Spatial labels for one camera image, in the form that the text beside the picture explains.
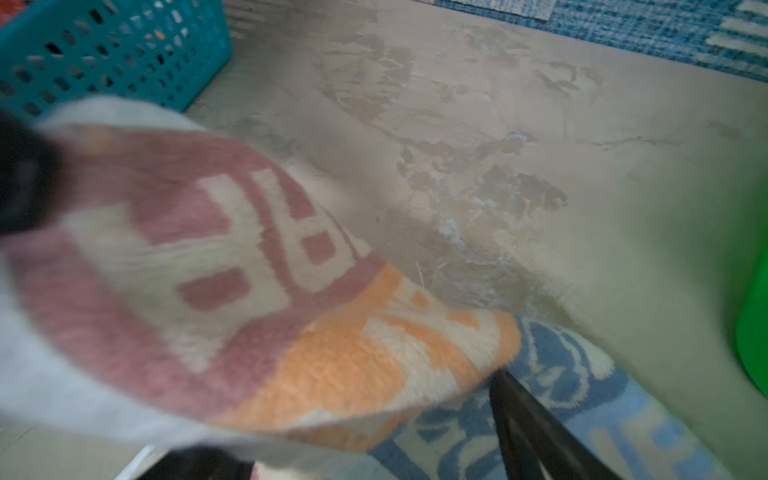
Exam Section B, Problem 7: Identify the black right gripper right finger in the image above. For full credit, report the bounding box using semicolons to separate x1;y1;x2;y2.
489;370;619;480

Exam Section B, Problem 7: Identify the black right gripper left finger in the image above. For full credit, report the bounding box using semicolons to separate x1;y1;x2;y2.
138;447;255;480

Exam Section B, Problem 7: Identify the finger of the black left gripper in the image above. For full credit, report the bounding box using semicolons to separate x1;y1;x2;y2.
1;111;60;236

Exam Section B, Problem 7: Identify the multicolour rabbit towel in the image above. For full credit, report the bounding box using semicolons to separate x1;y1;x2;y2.
1;97;729;479

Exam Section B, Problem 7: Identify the teal plastic basket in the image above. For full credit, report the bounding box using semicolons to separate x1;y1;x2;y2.
1;0;232;122

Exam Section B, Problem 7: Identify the red pink towel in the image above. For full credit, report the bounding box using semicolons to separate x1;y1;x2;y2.
0;0;27;26

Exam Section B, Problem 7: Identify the green plastic basket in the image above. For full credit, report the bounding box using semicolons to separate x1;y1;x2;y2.
735;249;768;396

